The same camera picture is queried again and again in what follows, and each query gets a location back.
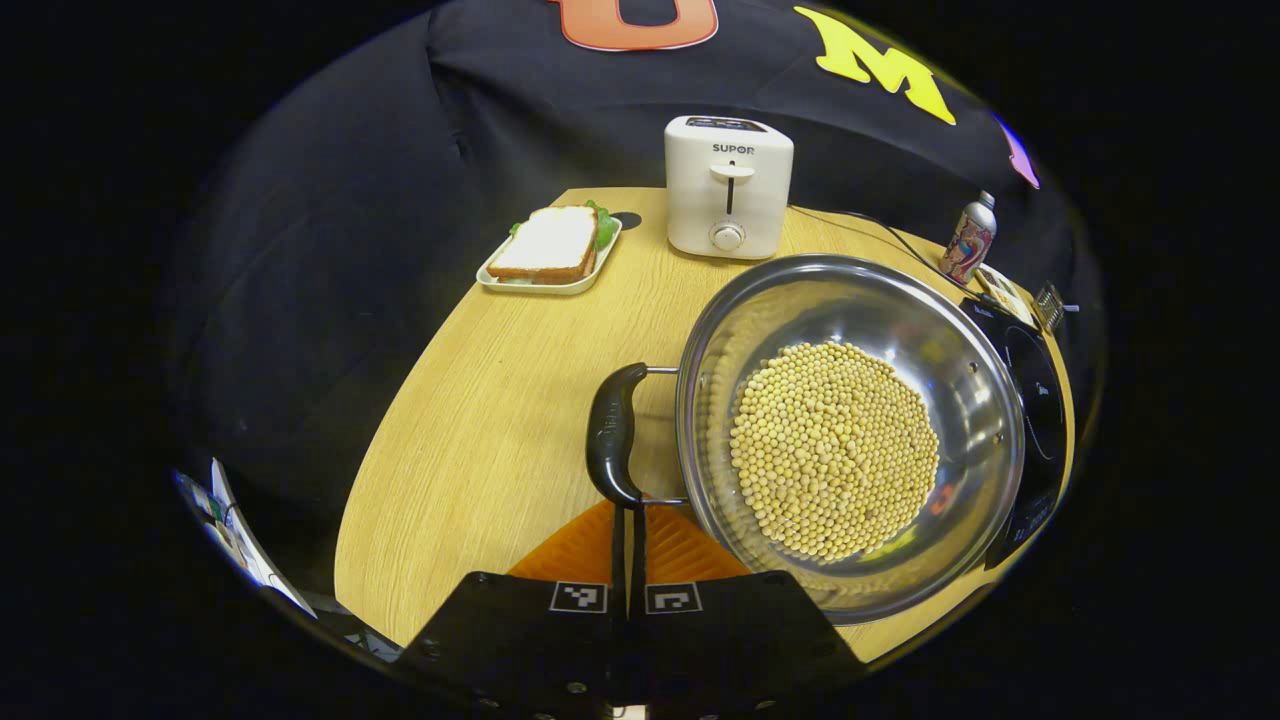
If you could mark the black induction cooktop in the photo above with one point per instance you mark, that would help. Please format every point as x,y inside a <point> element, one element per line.
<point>1040,400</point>

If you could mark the silver printed bottle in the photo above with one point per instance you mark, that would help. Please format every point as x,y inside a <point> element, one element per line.
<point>968,240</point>

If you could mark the white bread sandwich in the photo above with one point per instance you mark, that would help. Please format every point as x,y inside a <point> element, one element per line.
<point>545,240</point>

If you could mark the white divided food tray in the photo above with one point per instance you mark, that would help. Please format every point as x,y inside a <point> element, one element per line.
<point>1005,292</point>

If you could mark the white rectangular plate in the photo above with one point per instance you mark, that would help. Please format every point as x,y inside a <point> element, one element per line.
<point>545,288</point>

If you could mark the black table grommet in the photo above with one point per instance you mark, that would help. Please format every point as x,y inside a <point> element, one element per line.
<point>627,220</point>

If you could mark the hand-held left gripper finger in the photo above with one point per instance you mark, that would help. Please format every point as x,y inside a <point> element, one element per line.
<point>638,550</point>
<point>619,550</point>

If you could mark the clear glass cup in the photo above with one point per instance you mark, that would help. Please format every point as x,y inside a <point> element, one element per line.
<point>1048,305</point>

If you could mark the white sheet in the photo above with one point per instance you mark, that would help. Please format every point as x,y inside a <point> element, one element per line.
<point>240,530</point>

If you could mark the white toaster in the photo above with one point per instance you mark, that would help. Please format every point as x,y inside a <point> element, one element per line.
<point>730,200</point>

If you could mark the black backdrop cloth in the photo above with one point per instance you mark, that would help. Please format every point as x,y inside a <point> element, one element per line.
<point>400,150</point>

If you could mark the pile of yellow soybeans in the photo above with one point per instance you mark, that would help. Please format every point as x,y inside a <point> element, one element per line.
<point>830,450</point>

